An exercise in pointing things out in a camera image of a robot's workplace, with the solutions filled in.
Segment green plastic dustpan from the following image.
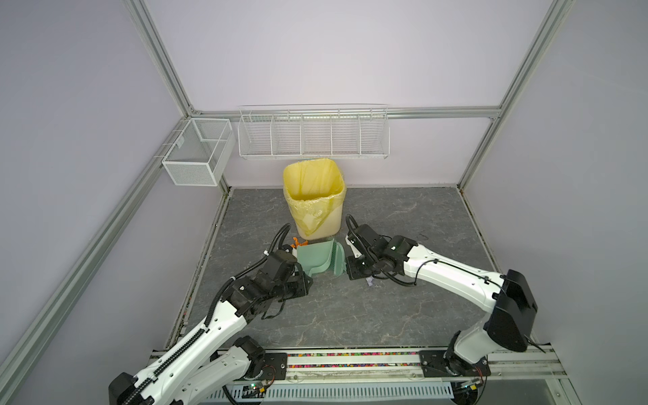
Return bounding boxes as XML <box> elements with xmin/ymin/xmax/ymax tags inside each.
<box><xmin>295</xmin><ymin>240</ymin><xmax>336</xmax><ymax>277</ymax></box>

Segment green hand brush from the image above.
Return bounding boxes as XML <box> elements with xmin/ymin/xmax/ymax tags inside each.
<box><xmin>332</xmin><ymin>241</ymin><xmax>347</xmax><ymax>277</ymax></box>

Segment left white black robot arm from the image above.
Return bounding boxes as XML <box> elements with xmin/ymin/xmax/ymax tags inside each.
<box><xmin>108</xmin><ymin>224</ymin><xmax>312</xmax><ymax>404</ymax></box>

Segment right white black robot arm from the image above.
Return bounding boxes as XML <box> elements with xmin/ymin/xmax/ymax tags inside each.
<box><xmin>345</xmin><ymin>215</ymin><xmax>538</xmax><ymax>376</ymax></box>

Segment orange purple scraps near bin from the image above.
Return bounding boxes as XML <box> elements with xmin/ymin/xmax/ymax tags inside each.
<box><xmin>291</xmin><ymin>237</ymin><xmax>309</xmax><ymax>249</ymax></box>

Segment yellow lined trash bin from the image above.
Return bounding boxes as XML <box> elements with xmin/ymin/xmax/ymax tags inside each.
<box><xmin>283</xmin><ymin>159</ymin><xmax>347</xmax><ymax>241</ymax></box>

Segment small white mesh basket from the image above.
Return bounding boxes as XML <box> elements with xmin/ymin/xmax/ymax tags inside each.
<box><xmin>162</xmin><ymin>118</ymin><xmax>236</xmax><ymax>187</ymax></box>

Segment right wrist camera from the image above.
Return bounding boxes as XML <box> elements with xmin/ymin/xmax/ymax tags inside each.
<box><xmin>345</xmin><ymin>233</ymin><xmax>364</xmax><ymax>258</ymax></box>

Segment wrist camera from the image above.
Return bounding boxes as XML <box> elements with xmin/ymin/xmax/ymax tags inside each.
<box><xmin>282</xmin><ymin>245</ymin><xmax>298</xmax><ymax>258</ymax></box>
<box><xmin>345</xmin><ymin>233</ymin><xmax>364</xmax><ymax>258</ymax></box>

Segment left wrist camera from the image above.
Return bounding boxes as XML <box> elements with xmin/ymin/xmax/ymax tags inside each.
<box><xmin>282</xmin><ymin>245</ymin><xmax>298</xmax><ymax>258</ymax></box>

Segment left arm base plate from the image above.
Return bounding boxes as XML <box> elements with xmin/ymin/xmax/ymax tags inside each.
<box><xmin>242</xmin><ymin>352</ymin><xmax>288</xmax><ymax>381</ymax></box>

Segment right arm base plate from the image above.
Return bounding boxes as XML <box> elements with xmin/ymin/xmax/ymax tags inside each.
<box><xmin>418</xmin><ymin>349</ymin><xmax>491</xmax><ymax>377</ymax></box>

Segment long white wire shelf basket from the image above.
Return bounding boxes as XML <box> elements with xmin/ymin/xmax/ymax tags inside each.
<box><xmin>237</xmin><ymin>104</ymin><xmax>391</xmax><ymax>160</ymax></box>

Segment aluminium front rail frame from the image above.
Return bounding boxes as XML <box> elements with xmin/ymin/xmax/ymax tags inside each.
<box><xmin>199</xmin><ymin>346</ymin><xmax>582</xmax><ymax>404</ymax></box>

